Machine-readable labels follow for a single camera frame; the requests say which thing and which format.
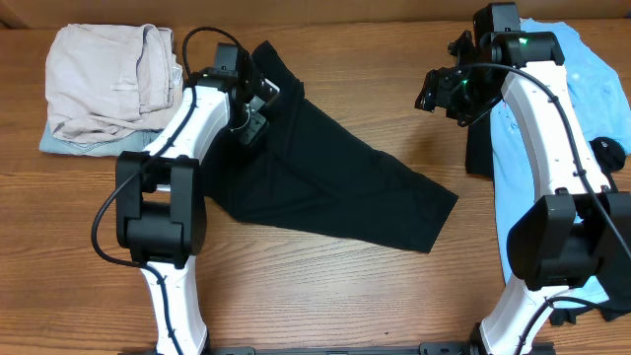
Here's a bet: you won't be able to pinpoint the black t-shirt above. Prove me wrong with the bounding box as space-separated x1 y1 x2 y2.
202 41 457 252

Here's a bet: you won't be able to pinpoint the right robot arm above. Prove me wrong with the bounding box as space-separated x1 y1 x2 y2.
415 2 630 354

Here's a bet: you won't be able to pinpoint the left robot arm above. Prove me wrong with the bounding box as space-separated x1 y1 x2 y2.
113 43 280 354

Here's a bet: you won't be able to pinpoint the black garment under pile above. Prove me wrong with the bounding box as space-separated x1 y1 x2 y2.
465 113 626 326

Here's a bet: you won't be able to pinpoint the folded light blue jeans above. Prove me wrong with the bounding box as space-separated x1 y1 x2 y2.
38 121 162 157

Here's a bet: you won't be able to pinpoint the light blue t-shirt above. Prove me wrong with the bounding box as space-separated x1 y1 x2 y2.
490 19 630 280

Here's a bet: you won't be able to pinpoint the folded beige pants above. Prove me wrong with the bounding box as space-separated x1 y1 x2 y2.
45 24 182 143

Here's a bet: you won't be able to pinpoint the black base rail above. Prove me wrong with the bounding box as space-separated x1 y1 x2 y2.
117 340 558 355

